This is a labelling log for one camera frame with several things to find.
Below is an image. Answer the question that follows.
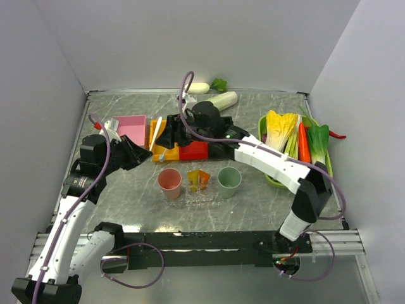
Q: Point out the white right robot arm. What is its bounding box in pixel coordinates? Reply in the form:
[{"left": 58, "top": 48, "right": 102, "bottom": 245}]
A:
[{"left": 156, "top": 101, "right": 332, "bottom": 252}]

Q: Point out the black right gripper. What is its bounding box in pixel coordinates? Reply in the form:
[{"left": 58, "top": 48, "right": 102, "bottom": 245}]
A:
[{"left": 154, "top": 113, "right": 212, "bottom": 149}]

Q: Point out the yellow napa cabbage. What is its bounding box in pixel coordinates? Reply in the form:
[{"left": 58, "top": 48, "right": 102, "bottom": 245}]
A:
[{"left": 265, "top": 110, "right": 299, "bottom": 152}]

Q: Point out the orange carrot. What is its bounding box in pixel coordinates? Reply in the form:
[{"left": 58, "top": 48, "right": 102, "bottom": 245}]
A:
[{"left": 298, "top": 122, "right": 311, "bottom": 163}]

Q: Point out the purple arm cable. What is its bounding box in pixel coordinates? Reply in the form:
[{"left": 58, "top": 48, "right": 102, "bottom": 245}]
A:
[
  {"left": 31, "top": 113, "right": 165, "bottom": 304},
  {"left": 177, "top": 70, "right": 346, "bottom": 282}
]

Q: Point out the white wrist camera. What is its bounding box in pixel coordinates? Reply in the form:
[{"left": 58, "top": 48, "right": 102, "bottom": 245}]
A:
[
  {"left": 180, "top": 92, "right": 197, "bottom": 113},
  {"left": 94, "top": 118, "right": 121, "bottom": 141}
]

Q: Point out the pink plastic cup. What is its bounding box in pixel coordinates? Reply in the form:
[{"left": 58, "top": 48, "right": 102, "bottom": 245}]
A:
[{"left": 158, "top": 168, "right": 182, "bottom": 200}]

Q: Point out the red chili pepper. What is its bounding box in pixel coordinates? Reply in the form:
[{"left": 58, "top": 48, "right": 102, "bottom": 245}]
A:
[{"left": 329, "top": 130, "right": 347, "bottom": 139}]

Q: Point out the pink drawer box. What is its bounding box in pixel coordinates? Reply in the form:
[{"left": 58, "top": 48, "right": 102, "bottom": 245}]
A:
[{"left": 114, "top": 115, "right": 147, "bottom": 148}]

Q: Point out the lime green vegetable tray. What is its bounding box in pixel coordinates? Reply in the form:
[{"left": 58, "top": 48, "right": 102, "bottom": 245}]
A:
[{"left": 258, "top": 115, "right": 333, "bottom": 189}]

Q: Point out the yellow storage bin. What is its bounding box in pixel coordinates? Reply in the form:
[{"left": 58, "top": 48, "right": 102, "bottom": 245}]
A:
[{"left": 148, "top": 120, "right": 180, "bottom": 162}]

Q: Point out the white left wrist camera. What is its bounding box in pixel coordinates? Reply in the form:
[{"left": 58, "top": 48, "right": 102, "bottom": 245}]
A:
[{"left": 94, "top": 118, "right": 121, "bottom": 141}]

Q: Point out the clear textured acrylic tray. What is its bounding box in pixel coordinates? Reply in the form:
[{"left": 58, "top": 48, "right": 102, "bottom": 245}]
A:
[{"left": 161, "top": 179, "right": 227, "bottom": 206}]

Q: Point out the green bok choy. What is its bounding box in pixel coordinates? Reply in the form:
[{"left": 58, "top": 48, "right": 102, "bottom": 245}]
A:
[{"left": 300, "top": 106, "right": 329, "bottom": 164}]

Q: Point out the orange toothpaste tube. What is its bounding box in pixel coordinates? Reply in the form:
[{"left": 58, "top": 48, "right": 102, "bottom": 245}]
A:
[{"left": 199, "top": 170, "right": 211, "bottom": 190}]

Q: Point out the green napa cabbage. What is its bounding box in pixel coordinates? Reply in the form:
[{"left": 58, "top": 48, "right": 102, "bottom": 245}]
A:
[{"left": 206, "top": 91, "right": 238, "bottom": 111}]

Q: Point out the white radish with leaves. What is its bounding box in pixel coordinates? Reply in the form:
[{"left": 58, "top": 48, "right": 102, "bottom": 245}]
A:
[{"left": 185, "top": 79, "right": 228, "bottom": 94}]

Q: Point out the yellow toothpaste tube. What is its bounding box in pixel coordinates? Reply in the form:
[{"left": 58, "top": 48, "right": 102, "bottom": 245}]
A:
[{"left": 187, "top": 170, "right": 199, "bottom": 192}]

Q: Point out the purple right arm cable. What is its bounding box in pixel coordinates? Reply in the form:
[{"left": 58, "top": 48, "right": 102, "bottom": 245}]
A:
[{"left": 177, "top": 70, "right": 346, "bottom": 282}]

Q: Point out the red storage bin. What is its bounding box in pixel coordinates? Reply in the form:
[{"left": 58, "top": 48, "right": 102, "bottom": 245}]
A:
[{"left": 179, "top": 141, "right": 208, "bottom": 161}]

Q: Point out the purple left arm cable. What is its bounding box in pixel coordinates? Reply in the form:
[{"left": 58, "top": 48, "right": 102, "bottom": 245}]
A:
[{"left": 31, "top": 113, "right": 165, "bottom": 304}]

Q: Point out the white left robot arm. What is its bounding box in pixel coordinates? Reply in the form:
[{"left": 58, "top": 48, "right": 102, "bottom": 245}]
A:
[{"left": 11, "top": 134, "right": 153, "bottom": 303}]

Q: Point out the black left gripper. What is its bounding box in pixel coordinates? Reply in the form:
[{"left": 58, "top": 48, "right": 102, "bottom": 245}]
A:
[{"left": 99, "top": 134, "right": 153, "bottom": 175}]

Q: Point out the mint green plastic cup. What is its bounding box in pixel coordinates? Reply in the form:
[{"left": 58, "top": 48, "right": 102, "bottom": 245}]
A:
[{"left": 218, "top": 167, "right": 242, "bottom": 198}]

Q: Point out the black storage bin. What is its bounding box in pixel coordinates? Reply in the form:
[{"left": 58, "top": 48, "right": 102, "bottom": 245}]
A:
[{"left": 205, "top": 115, "right": 238, "bottom": 158}]

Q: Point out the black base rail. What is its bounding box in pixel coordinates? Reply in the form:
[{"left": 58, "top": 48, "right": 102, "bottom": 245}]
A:
[{"left": 102, "top": 231, "right": 313, "bottom": 270}]

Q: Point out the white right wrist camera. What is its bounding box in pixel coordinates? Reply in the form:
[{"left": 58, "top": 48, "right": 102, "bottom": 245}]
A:
[{"left": 180, "top": 92, "right": 197, "bottom": 113}]

